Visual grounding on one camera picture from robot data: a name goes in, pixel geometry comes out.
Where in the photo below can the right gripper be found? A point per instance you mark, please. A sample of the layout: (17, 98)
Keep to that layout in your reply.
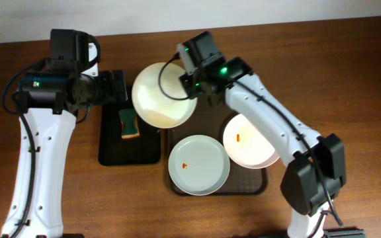
(190, 90)

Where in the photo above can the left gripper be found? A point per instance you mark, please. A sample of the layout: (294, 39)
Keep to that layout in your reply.
(118, 86)

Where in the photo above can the cream plate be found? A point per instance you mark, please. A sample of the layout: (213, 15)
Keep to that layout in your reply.
(158, 97)

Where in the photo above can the green orange sponge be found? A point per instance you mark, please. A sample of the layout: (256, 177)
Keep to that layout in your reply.
(129, 123)

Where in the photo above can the pinkish white plate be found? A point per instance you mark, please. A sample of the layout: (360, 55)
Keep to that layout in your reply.
(246, 146)

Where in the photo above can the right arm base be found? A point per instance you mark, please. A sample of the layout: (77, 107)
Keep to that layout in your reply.
(344, 233)

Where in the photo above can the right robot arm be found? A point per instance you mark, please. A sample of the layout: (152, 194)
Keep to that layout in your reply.
(315, 165)

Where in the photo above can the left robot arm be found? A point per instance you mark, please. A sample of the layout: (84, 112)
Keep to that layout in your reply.
(47, 100)

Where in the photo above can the brown serving tray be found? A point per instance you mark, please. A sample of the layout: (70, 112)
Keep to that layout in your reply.
(211, 121)

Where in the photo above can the pale green plate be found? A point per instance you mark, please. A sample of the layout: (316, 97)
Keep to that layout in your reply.
(198, 165)

